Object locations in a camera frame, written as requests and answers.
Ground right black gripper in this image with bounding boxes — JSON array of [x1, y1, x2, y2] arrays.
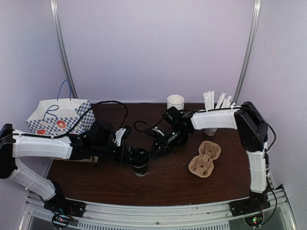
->
[[149, 129, 189, 162]]

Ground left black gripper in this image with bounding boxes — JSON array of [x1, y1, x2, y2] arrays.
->
[[94, 143, 141, 165]]

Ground black cup lid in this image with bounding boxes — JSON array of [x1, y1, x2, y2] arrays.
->
[[132, 148, 148, 164]]

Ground black paper coffee cup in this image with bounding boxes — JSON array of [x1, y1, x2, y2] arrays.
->
[[131, 157, 149, 177]]

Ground stack of paper cups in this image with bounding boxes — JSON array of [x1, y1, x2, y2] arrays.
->
[[167, 94, 185, 110]]

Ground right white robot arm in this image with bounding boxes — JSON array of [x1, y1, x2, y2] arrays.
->
[[149, 102, 270, 212]]

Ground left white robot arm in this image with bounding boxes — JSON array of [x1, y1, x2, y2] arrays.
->
[[0, 121, 149, 213]]

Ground cardboard cup carrier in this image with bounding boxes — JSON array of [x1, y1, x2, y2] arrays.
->
[[188, 141, 221, 178]]

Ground white cup holding straws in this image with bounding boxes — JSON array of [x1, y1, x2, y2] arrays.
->
[[204, 128, 217, 137]]

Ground bundle of white straws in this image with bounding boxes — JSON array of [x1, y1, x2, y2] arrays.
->
[[202, 91, 236, 111]]

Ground blue checkered paper bag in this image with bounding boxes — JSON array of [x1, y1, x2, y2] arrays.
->
[[26, 98, 95, 136]]

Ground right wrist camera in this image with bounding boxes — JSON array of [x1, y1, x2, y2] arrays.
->
[[145, 126, 165, 138]]

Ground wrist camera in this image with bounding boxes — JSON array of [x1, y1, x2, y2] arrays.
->
[[145, 126, 165, 138], [114, 126, 132, 146]]

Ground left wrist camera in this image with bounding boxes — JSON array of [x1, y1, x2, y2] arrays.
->
[[114, 126, 132, 146]]

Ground aluminium front rail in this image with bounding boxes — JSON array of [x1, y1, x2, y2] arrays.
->
[[20, 184, 294, 230]]

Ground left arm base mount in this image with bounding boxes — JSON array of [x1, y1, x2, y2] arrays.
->
[[42, 193, 86, 218]]

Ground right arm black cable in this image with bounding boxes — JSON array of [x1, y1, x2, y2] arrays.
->
[[133, 107, 277, 154]]

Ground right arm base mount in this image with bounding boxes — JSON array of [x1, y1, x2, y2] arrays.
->
[[229, 190, 271, 217]]

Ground right aluminium post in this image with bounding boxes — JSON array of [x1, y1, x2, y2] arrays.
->
[[234, 0, 262, 103]]

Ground aluminium post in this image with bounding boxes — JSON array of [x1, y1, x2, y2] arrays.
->
[[50, 0, 78, 98], [234, 0, 262, 103]]

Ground left aluminium post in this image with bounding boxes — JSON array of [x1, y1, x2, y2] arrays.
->
[[50, 0, 78, 98]]

